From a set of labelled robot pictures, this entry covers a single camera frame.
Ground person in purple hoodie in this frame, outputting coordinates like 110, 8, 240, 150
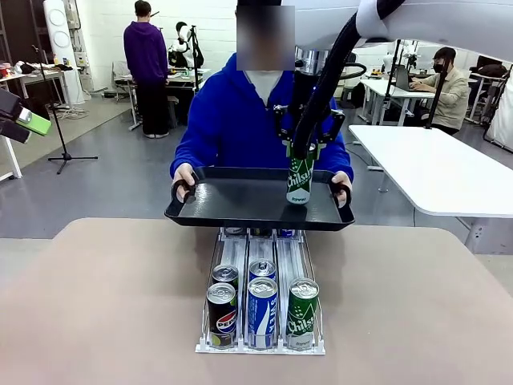
123, 0, 170, 140

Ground large white table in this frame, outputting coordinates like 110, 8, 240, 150
347, 124, 513, 254

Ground white table leg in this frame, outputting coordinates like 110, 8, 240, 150
0, 135, 23, 180

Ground black corrugated cable hose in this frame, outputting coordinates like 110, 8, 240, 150
294, 6, 365, 158

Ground person's left forearm blue sleeve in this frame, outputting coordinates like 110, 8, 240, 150
326, 130, 354, 182

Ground person's left hand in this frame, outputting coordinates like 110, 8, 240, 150
330, 171, 353, 209

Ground black shelf rack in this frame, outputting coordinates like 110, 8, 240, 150
0, 0, 46, 66

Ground white tower air conditioner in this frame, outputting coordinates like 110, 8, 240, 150
42, 0, 86, 106

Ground person in blue hoodie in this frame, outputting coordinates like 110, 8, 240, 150
170, 6, 354, 184

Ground seated person in beige jacket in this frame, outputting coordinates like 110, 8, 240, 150
409, 46, 471, 136

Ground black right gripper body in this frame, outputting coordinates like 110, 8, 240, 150
288, 73, 322, 122

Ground black pole stand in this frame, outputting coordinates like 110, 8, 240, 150
425, 51, 449, 130

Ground black tripod stand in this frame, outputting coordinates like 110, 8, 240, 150
190, 24, 204, 94
31, 43, 99, 175

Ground cluttered white work table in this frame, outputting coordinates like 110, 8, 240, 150
0, 67, 74, 110

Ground black plastic serving tray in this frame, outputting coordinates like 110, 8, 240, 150
164, 166, 356, 233

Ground white humanoid robot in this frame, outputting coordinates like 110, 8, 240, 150
167, 21, 205, 70

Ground person's right hand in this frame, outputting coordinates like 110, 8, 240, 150
173, 163, 198, 201

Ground grey laptop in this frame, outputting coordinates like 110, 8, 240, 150
394, 65, 418, 91

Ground person's right forearm blue sleeve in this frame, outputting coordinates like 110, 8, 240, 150
170, 128, 212, 181

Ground clear white can dispenser rack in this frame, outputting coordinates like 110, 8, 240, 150
195, 226, 326, 357

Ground green Chilsung cider can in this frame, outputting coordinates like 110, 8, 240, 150
285, 143, 315, 205
286, 277, 321, 351

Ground grey workbench desk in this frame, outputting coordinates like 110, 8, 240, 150
163, 67, 212, 130

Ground white floor cables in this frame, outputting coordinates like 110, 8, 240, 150
50, 100, 88, 122

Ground white office desk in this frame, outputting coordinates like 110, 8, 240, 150
357, 77, 438, 126

